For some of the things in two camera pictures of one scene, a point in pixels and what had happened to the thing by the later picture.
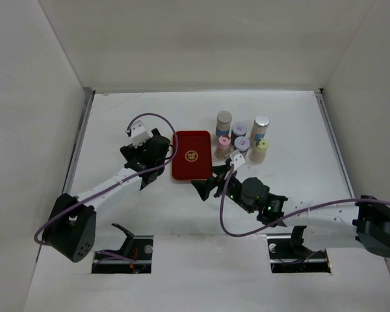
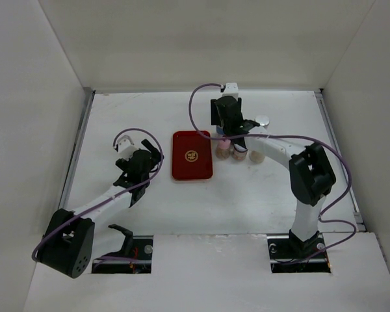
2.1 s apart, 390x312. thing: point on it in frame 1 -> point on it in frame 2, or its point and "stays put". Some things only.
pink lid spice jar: x=222 y=149 stays put
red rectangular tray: x=194 y=160 stays put
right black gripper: x=204 y=187 -> x=215 y=117
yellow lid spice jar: x=257 y=153 stays put
